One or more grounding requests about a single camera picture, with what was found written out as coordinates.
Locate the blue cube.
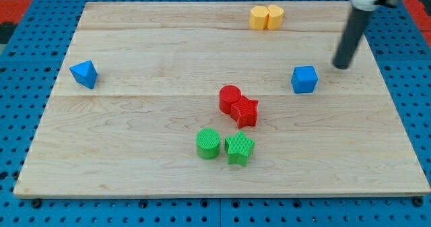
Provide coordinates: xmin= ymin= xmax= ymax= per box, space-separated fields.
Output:
xmin=291 ymin=65 xmax=319 ymax=94

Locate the red cylinder block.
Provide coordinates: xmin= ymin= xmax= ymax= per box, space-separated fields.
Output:
xmin=219 ymin=85 xmax=242 ymax=115

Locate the red star block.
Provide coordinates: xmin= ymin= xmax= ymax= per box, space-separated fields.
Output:
xmin=230 ymin=96 xmax=259 ymax=129

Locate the green cylinder block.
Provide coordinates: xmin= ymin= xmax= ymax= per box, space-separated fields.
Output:
xmin=195 ymin=128 xmax=221 ymax=160

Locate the green star block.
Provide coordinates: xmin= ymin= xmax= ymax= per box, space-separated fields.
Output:
xmin=224 ymin=131 xmax=255 ymax=167

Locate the wooden board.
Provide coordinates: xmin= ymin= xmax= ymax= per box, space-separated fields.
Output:
xmin=14 ymin=1 xmax=430 ymax=199

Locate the yellow pentagon block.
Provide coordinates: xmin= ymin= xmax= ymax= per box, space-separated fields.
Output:
xmin=249 ymin=5 xmax=269 ymax=30

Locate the yellow hexagon block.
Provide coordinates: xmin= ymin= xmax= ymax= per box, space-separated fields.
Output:
xmin=267 ymin=5 xmax=284 ymax=30

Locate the blue triangular block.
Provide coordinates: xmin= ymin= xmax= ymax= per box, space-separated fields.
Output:
xmin=69 ymin=61 xmax=98 ymax=89

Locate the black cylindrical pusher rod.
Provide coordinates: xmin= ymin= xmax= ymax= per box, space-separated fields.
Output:
xmin=333 ymin=7 xmax=372 ymax=69

